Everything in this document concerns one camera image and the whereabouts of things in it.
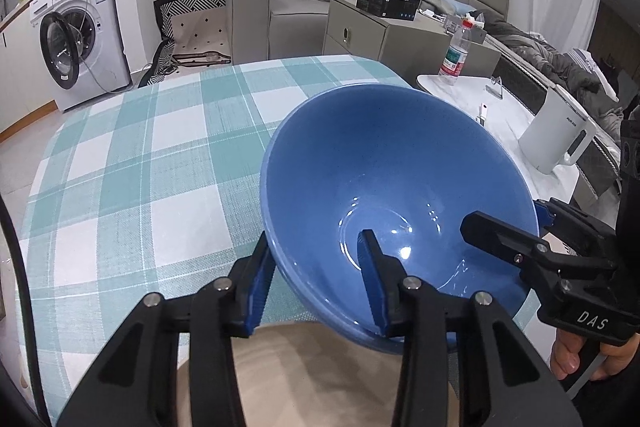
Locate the plastic water bottle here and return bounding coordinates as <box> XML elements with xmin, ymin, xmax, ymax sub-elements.
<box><xmin>438</xmin><ymin>17</ymin><xmax>474</xmax><ymax>87</ymax></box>

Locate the person's right hand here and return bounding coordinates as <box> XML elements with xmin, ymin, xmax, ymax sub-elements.
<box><xmin>549</xmin><ymin>331</ymin><xmax>640</xmax><ymax>382</ymax></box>

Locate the white electric kettle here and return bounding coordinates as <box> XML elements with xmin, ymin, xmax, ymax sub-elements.
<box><xmin>518</xmin><ymin>84</ymin><xmax>599</xmax><ymax>176</ymax></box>

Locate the grey sofa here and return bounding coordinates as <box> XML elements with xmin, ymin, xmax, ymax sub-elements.
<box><xmin>224</xmin><ymin>0</ymin><xmax>512</xmax><ymax>68</ymax></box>

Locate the beige bowl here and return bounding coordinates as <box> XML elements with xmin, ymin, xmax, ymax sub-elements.
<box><xmin>177</xmin><ymin>320</ymin><xmax>462</xmax><ymax>427</ymax></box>

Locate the grey duvet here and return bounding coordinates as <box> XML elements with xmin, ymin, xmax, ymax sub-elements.
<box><xmin>474</xmin><ymin>9</ymin><xmax>627</xmax><ymax>134</ymax></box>

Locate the white coffee table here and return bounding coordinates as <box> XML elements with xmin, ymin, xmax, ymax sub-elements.
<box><xmin>416</xmin><ymin>73</ymin><xmax>582</xmax><ymax>204</ymax></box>

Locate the grey side cabinet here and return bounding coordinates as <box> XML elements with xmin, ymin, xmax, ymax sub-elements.
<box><xmin>323</xmin><ymin>0</ymin><xmax>502</xmax><ymax>84</ymax></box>

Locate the white washing machine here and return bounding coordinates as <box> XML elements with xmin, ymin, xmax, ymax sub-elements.
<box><xmin>28</xmin><ymin>0</ymin><xmax>133</xmax><ymax>113</ymax></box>

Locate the white kitchen counter cabinet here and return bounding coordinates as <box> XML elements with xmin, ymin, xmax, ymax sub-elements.
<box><xmin>0</xmin><ymin>0</ymin><xmax>58</xmax><ymax>142</ymax></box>

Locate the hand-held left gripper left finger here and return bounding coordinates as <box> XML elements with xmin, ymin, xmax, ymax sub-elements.
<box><xmin>56</xmin><ymin>231</ymin><xmax>276</xmax><ymax>427</ymax></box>

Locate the blue bowl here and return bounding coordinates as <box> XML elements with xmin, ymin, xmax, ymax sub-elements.
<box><xmin>259</xmin><ymin>85</ymin><xmax>542</xmax><ymax>355</ymax></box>

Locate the black box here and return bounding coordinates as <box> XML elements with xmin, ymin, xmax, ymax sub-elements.
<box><xmin>355</xmin><ymin>0</ymin><xmax>418</xmax><ymax>22</ymax></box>

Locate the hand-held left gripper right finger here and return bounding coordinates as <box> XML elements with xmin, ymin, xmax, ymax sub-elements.
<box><xmin>356</xmin><ymin>229</ymin><xmax>579</xmax><ymax>427</ymax></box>

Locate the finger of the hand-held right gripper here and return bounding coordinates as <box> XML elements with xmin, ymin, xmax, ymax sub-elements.
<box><xmin>459</xmin><ymin>209</ymin><xmax>619</xmax><ymax>281</ymax></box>
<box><xmin>533</xmin><ymin>196</ymin><xmax>619</xmax><ymax>259</ymax></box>

